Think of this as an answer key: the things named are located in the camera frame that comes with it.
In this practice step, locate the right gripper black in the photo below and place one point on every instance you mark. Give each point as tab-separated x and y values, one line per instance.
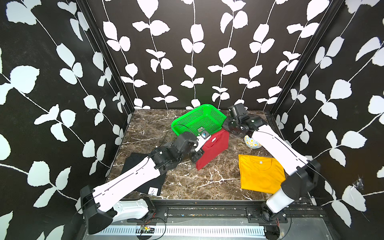
225	124

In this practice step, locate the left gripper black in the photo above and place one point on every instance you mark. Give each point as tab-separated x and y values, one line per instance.
197	154

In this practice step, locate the red t-shirt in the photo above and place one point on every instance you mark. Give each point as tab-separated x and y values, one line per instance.
218	143

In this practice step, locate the green plastic basket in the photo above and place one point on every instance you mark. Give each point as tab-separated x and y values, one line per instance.
204	118

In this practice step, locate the black t-shirt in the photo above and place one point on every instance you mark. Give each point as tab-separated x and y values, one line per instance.
152	187

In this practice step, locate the yellow t-shirt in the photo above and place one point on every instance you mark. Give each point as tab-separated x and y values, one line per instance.
261	174

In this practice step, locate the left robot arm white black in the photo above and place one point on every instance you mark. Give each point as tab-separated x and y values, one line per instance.
105	204

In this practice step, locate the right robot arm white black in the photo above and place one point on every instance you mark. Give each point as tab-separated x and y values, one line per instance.
303	174

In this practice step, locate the patterned yellow blue plate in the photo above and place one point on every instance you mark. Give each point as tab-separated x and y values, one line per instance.
251	143

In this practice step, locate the small circuit board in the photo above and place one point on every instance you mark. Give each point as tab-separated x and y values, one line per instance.
146	230

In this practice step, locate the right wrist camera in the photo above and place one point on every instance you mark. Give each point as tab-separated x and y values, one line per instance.
237	111

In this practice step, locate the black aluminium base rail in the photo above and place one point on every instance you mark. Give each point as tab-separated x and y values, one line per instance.
253	211

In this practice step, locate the white slotted cable duct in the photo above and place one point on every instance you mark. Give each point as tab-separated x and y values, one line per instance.
187	231

